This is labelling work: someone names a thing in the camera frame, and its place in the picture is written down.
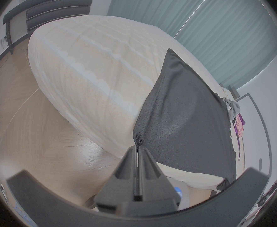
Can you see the blue-green curtain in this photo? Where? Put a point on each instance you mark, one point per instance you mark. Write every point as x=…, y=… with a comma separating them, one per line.
x=152, y=6
x=235, y=36

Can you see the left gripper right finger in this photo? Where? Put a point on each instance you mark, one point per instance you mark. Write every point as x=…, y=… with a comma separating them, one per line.
x=155, y=183

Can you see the black dressing table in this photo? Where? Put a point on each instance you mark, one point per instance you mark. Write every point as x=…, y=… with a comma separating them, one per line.
x=22, y=6

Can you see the bed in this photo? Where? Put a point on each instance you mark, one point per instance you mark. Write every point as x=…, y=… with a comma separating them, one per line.
x=93, y=67

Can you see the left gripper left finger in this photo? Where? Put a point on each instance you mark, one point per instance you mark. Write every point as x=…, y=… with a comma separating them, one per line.
x=121, y=181

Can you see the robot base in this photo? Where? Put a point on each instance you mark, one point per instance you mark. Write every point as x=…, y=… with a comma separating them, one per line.
x=184, y=195

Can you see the black T-shirt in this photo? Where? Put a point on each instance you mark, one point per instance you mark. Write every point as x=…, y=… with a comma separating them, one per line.
x=181, y=117

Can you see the pile of clothes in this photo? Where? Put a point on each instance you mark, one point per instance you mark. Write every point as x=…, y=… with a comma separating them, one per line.
x=239, y=126

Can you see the white printed pillow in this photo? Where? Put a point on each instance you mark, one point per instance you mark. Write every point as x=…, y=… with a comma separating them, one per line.
x=226, y=92

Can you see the grey bedside table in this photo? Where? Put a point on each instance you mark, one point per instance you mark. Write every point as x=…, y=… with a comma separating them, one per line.
x=234, y=92

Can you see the grey knit garment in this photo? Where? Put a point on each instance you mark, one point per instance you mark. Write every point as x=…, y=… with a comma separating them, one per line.
x=234, y=107

